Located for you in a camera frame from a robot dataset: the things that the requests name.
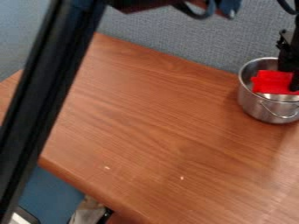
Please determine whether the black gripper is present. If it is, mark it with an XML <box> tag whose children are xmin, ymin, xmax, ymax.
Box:
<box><xmin>276</xmin><ymin>15</ymin><xmax>299</xmax><ymax>92</ymax></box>

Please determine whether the red plastic block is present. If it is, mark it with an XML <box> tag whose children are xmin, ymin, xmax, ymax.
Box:
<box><xmin>251</xmin><ymin>70</ymin><xmax>299</xmax><ymax>95</ymax></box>

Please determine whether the metal pot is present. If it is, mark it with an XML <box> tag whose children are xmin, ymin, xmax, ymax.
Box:
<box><xmin>238</xmin><ymin>57</ymin><xmax>299</xmax><ymax>124</ymax></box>

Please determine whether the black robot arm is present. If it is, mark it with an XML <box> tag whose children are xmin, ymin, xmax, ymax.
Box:
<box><xmin>0</xmin><ymin>0</ymin><xmax>299</xmax><ymax>224</ymax></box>

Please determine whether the white object at corner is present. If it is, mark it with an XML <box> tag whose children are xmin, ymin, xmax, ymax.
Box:
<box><xmin>10</xmin><ymin>213</ymin><xmax>31</xmax><ymax>224</ymax></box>

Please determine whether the crumpled beige cloth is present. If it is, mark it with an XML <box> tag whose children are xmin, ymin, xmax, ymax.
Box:
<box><xmin>68</xmin><ymin>195</ymin><xmax>106</xmax><ymax>224</ymax></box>

